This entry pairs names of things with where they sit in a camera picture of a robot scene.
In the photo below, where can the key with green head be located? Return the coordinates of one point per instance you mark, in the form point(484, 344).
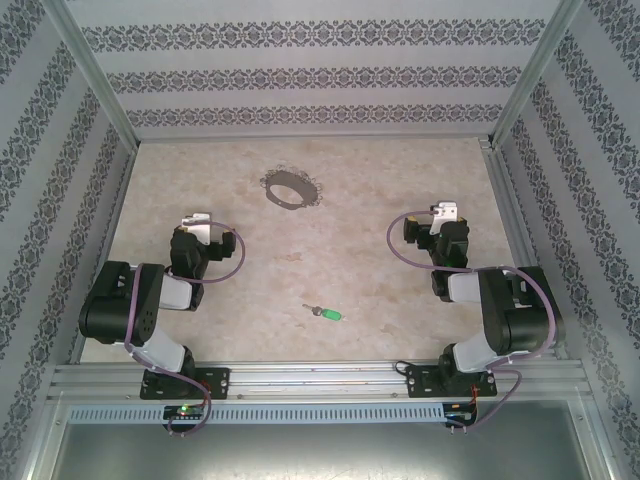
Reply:
point(330, 315)

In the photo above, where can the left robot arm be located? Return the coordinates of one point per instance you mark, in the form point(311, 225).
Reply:
point(117, 300)

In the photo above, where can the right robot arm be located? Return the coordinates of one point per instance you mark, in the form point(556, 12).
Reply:
point(525, 320)

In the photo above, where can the grey metal sheet panel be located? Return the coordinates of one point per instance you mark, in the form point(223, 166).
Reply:
point(320, 455)

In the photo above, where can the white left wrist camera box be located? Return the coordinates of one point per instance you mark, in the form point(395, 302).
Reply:
point(197, 225)

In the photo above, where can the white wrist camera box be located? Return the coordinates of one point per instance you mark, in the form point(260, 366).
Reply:
point(197, 225)
point(445, 210)

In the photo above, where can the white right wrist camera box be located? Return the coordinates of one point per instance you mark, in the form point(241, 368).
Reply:
point(445, 210)

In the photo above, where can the aluminium table side rail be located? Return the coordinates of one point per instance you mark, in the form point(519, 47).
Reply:
point(522, 240)
point(110, 220)

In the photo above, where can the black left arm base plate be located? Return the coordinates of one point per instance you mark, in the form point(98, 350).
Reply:
point(217, 382)

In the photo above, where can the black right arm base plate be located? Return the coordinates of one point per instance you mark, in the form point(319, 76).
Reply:
point(417, 382)

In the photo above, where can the aluminium frame post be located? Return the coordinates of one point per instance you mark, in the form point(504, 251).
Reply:
point(527, 85)
point(101, 85)

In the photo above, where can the aluminium mounting rail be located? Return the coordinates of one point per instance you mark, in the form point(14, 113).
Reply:
point(315, 380)

